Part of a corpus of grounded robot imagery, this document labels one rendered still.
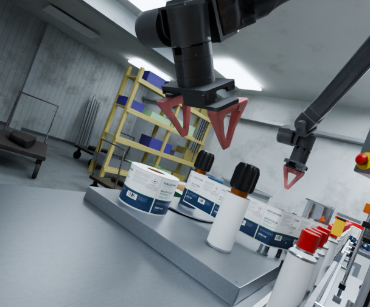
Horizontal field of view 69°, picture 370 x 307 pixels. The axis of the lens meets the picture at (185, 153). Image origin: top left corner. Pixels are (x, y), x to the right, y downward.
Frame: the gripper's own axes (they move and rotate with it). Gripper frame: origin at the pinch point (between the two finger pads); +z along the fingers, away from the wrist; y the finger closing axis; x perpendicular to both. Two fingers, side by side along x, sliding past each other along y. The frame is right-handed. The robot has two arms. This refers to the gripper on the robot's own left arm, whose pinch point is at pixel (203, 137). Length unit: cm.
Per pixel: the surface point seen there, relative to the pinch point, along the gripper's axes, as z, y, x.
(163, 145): 237, 449, -285
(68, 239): 26.5, 31.2, 21.1
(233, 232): 46, 15, -22
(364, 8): -1, 73, -300
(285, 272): 25.8, -13.1, -3.7
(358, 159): 31, -7, -60
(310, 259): 23.1, -16.0, -7.0
